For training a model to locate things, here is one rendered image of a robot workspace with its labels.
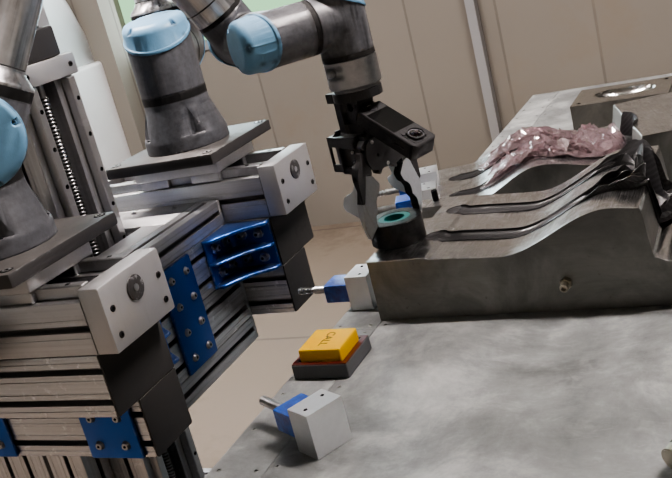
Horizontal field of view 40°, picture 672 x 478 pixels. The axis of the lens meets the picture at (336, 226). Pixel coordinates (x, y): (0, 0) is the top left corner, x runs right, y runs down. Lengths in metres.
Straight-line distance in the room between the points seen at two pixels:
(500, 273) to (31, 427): 0.70
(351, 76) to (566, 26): 2.85
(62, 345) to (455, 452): 0.53
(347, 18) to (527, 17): 2.87
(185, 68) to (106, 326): 0.60
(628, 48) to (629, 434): 3.19
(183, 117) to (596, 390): 0.89
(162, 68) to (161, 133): 0.11
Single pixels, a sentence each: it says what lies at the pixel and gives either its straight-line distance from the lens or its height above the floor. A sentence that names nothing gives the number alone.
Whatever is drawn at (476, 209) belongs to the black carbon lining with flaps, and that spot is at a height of 0.88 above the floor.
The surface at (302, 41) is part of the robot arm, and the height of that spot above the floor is 1.20.
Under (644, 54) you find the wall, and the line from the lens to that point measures 4.07.
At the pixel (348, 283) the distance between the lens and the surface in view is 1.37.
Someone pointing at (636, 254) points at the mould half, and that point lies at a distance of 1.20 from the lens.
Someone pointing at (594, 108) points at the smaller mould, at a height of 0.86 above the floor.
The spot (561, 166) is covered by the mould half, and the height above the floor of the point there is 0.89.
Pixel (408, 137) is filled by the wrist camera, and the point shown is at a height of 1.05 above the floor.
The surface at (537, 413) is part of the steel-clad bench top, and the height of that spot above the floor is 0.80.
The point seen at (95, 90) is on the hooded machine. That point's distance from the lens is 4.75.
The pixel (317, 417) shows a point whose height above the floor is 0.85.
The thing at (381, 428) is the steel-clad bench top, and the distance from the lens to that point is 1.06.
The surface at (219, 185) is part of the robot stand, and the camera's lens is 1.62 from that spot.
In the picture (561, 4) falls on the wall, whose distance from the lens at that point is 4.08.
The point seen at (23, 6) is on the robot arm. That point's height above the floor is 1.33.
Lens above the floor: 1.32
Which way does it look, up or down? 17 degrees down
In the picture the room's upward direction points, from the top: 14 degrees counter-clockwise
